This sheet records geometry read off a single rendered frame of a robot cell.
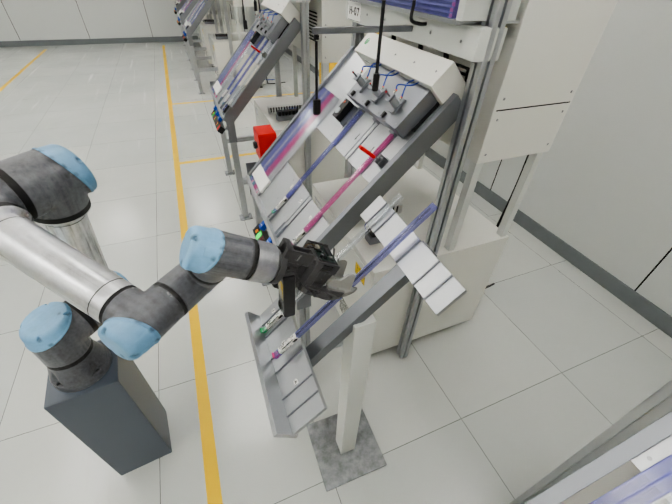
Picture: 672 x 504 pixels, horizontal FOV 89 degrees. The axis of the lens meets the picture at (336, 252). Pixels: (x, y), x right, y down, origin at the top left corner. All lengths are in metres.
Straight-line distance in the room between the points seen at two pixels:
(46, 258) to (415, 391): 1.45
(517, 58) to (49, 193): 1.15
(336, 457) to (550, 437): 0.90
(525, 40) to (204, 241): 0.95
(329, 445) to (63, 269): 1.19
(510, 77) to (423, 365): 1.26
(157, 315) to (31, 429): 1.43
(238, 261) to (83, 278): 0.24
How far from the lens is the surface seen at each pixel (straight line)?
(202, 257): 0.56
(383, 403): 1.67
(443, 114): 1.05
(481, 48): 1.00
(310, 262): 0.64
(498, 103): 1.17
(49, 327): 1.12
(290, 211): 1.26
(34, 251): 0.73
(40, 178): 0.86
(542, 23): 1.18
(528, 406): 1.88
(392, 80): 1.18
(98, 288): 0.65
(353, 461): 1.55
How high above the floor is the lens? 1.49
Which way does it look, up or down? 41 degrees down
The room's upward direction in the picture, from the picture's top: 2 degrees clockwise
